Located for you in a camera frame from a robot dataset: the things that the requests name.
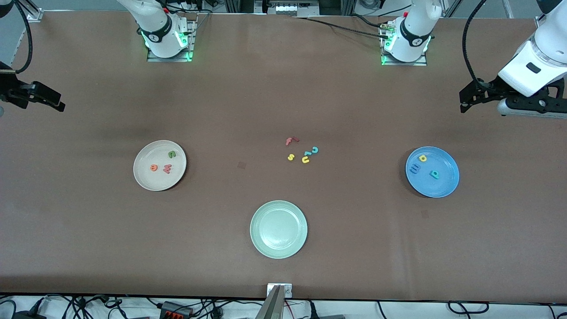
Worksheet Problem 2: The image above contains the blue plate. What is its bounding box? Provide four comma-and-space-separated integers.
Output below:
405, 146, 460, 198

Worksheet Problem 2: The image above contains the brown table mat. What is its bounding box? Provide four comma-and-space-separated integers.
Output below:
0, 11, 567, 304

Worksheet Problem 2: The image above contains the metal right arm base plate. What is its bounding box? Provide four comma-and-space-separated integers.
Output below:
146, 16, 198, 62

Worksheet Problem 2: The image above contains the black red power strip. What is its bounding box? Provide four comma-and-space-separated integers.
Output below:
159, 300, 194, 319

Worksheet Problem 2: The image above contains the short black table cable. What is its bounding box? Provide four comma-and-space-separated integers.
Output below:
349, 13, 386, 30

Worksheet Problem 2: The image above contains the long black table cable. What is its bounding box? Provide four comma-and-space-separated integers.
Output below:
292, 16, 390, 40

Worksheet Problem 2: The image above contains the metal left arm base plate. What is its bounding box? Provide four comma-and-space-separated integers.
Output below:
380, 20, 428, 67

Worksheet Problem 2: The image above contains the pale green plate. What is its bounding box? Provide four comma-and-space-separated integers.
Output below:
250, 200, 308, 259

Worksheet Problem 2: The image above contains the silver mounting bracket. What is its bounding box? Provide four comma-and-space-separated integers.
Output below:
267, 284, 293, 298

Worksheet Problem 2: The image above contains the grey camera pole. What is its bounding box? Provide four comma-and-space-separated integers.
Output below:
255, 286, 284, 319

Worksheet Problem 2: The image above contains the beige brown plate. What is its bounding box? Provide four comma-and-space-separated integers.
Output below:
133, 140, 187, 191

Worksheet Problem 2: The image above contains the grey terminal box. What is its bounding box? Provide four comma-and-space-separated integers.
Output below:
255, 0, 319, 17

